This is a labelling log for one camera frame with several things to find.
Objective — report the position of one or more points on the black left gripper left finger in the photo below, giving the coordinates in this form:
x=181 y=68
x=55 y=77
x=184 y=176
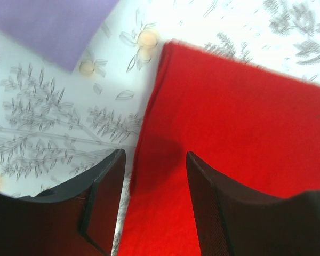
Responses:
x=77 y=217

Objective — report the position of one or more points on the folded lilac t shirt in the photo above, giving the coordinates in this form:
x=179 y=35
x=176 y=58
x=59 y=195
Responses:
x=59 y=31

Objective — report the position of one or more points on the red t shirt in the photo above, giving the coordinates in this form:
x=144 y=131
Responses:
x=259 y=128

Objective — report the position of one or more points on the floral table mat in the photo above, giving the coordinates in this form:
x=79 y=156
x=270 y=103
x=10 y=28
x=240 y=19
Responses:
x=56 y=124

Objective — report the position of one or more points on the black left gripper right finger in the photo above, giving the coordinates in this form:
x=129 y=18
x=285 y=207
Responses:
x=233 y=219

